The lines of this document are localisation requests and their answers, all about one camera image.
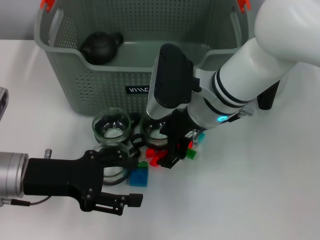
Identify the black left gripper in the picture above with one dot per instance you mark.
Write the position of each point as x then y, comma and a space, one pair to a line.
60, 176

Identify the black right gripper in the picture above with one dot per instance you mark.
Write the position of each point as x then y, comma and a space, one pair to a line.
181, 130

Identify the teal square toy brick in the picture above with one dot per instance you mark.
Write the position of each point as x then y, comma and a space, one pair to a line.
202, 137

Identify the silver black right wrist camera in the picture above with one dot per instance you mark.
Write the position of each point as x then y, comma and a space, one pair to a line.
170, 80

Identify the bright red slope brick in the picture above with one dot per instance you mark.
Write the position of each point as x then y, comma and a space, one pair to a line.
190, 144

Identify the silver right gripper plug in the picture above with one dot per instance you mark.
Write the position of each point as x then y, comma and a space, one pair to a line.
195, 138

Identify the grey-green perforated storage bin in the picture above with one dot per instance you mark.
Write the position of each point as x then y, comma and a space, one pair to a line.
105, 82

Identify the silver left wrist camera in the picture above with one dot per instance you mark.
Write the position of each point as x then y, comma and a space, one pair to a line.
3, 103

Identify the green rectangular toy brick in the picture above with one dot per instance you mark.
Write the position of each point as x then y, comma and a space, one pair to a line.
192, 153

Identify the round glass jar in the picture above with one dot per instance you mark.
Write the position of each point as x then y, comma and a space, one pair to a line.
112, 131

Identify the small white toy brick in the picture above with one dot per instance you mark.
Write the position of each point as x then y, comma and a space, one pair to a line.
142, 157

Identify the black clay teapot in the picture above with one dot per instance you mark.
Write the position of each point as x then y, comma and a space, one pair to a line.
98, 50

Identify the small red toy brick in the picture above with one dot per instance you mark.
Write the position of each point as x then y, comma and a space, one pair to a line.
154, 162
150, 153

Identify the small green toy brick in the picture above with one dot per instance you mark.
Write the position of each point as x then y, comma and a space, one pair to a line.
142, 165

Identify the black bin logo label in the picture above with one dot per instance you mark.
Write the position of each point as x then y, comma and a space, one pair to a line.
136, 90

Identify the blue square toy brick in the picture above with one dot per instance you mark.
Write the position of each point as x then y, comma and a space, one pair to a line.
138, 177

